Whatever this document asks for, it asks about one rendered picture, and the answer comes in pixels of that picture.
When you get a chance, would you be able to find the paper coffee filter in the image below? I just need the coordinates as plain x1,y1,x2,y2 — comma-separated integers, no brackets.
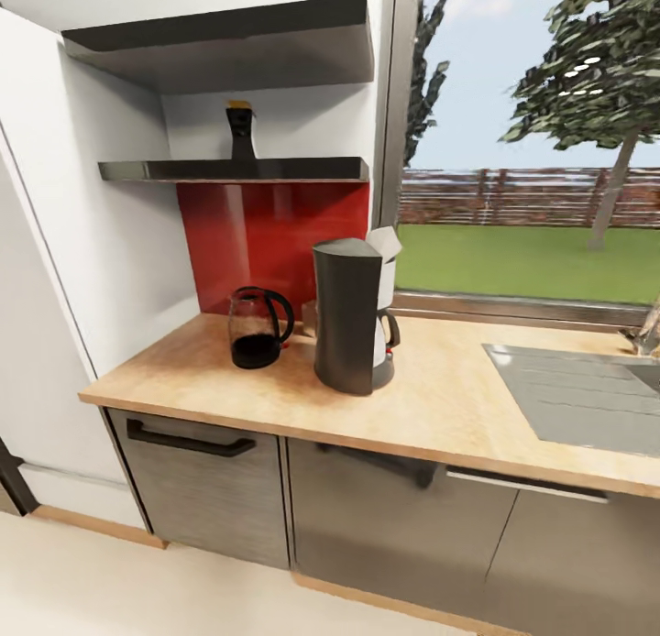
365,226,402,264

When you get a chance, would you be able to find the bottle of coffee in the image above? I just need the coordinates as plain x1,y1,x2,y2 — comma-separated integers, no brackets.
225,101,258,159

